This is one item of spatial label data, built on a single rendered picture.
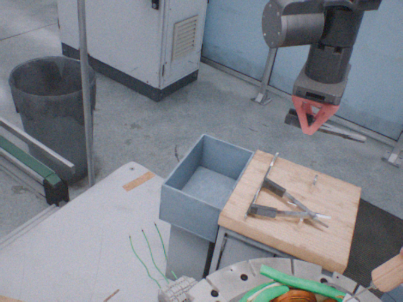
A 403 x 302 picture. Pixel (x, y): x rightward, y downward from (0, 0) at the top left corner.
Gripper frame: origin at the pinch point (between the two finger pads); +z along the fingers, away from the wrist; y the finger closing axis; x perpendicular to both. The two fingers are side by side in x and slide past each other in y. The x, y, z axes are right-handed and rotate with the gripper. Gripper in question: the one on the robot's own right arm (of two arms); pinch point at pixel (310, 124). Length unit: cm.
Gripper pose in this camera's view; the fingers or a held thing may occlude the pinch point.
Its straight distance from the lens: 65.7
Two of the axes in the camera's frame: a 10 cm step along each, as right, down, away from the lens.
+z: -0.5, 7.5, 6.6
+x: 9.1, 3.1, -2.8
